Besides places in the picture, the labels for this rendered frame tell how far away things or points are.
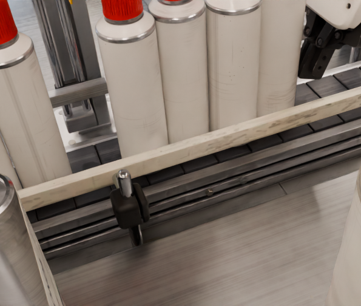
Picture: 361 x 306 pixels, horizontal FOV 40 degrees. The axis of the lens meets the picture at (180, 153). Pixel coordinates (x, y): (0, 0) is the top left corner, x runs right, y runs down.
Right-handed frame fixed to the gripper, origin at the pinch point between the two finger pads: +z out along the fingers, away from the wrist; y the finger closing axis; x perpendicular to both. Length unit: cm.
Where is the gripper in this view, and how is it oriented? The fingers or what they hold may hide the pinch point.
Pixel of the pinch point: (313, 59)
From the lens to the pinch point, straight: 57.0
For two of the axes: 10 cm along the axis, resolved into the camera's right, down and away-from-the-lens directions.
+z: -2.6, 7.8, 5.7
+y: 3.6, 6.2, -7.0
